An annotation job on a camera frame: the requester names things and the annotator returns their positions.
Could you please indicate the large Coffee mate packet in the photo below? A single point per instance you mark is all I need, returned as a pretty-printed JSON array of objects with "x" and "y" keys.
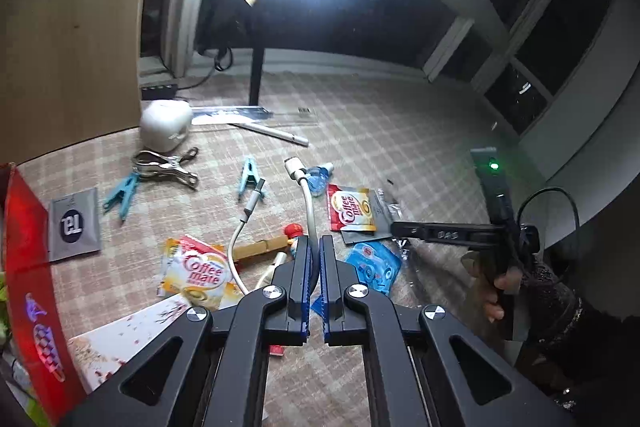
[{"x": 198, "y": 272}]

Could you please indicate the teal clothes peg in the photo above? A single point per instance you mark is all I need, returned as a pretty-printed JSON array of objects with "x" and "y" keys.
[{"x": 123, "y": 195}]

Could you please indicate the person's right hand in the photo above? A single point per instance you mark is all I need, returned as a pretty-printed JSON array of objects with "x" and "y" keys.
[{"x": 485, "y": 293}]

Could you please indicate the black light stand pole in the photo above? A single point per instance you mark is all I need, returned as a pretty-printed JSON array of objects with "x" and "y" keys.
[{"x": 258, "y": 53}]

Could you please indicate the light blue clothes peg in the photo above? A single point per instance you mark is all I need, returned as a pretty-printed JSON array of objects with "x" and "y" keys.
[{"x": 249, "y": 176}]

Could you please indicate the clear plastic ruler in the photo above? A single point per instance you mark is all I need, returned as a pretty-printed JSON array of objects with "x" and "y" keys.
[{"x": 210, "y": 115}]

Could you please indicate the white printed box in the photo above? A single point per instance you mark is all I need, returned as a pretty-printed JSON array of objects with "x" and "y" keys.
[{"x": 100, "y": 353}]

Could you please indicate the small Coffee mate packet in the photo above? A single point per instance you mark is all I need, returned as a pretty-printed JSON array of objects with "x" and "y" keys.
[{"x": 350, "y": 209}]

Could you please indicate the checkered tablecloth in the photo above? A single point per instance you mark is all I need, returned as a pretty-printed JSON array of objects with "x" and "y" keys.
[{"x": 416, "y": 135}]

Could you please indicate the light wooden board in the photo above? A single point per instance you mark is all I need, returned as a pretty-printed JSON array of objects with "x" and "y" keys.
[{"x": 69, "y": 72}]

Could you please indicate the black power strip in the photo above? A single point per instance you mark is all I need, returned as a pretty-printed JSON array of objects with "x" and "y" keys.
[{"x": 161, "y": 91}]

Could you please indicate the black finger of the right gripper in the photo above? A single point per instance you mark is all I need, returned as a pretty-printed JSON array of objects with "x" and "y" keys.
[{"x": 453, "y": 234}]

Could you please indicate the silver metal clamp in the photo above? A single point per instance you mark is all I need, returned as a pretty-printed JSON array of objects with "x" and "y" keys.
[{"x": 151, "y": 165}]

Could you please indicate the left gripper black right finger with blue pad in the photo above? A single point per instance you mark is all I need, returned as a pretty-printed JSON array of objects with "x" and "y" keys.
[{"x": 423, "y": 367}]

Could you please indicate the blue wet wipe packet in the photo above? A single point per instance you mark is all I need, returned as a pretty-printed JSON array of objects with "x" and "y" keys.
[{"x": 376, "y": 265}]

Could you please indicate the white pen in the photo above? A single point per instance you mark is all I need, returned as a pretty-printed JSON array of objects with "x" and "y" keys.
[{"x": 274, "y": 133}]

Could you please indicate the grey T9 sachet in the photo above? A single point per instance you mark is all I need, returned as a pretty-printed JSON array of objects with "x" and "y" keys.
[{"x": 74, "y": 225}]

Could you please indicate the red cardboard box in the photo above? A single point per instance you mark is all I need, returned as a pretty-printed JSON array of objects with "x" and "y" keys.
[{"x": 35, "y": 324}]

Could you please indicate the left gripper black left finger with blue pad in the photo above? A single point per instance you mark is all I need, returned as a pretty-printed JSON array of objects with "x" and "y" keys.
[{"x": 207, "y": 368}]

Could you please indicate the white round plastic device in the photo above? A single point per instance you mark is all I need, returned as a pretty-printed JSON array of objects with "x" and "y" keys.
[{"x": 164, "y": 125}]

